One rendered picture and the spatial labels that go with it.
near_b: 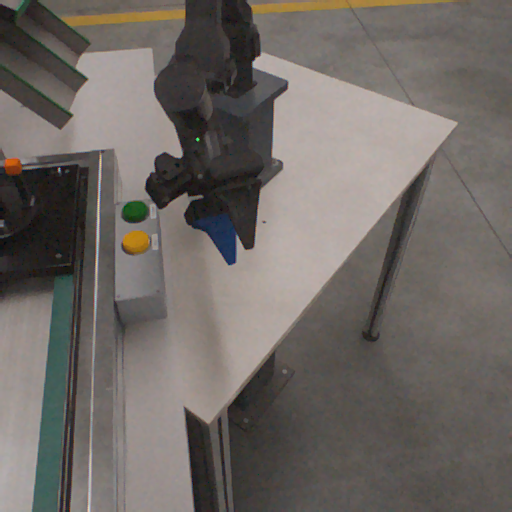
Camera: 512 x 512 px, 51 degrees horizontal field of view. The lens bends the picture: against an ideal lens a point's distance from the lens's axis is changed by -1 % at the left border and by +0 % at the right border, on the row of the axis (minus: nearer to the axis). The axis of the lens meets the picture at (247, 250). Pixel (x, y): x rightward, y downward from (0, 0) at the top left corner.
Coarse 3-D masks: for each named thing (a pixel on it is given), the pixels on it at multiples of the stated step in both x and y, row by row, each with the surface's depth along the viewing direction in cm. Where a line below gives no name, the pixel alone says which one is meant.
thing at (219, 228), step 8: (216, 216) 70; (224, 216) 71; (192, 224) 71; (200, 224) 70; (208, 224) 70; (216, 224) 70; (224, 224) 70; (208, 232) 70; (216, 232) 70; (224, 232) 70; (232, 232) 70; (216, 240) 69; (224, 240) 69; (232, 240) 70; (216, 248) 70; (224, 248) 69; (232, 248) 69; (224, 256) 69; (232, 256) 69; (232, 264) 69
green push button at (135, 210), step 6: (126, 204) 87; (132, 204) 87; (138, 204) 87; (144, 204) 87; (126, 210) 86; (132, 210) 86; (138, 210) 86; (144, 210) 86; (126, 216) 85; (132, 216) 85; (138, 216) 85; (144, 216) 86
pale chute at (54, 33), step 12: (36, 0) 108; (24, 12) 109; (36, 12) 109; (48, 12) 109; (24, 24) 108; (36, 24) 110; (48, 24) 111; (60, 24) 111; (36, 36) 109; (48, 36) 111; (60, 36) 113; (72, 36) 113; (60, 48) 112; (72, 48) 115; (84, 48) 115; (72, 60) 113
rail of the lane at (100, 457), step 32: (96, 160) 96; (96, 192) 91; (96, 224) 85; (96, 256) 81; (96, 288) 78; (96, 320) 74; (96, 352) 70; (96, 384) 67; (96, 416) 64; (96, 448) 62; (96, 480) 59
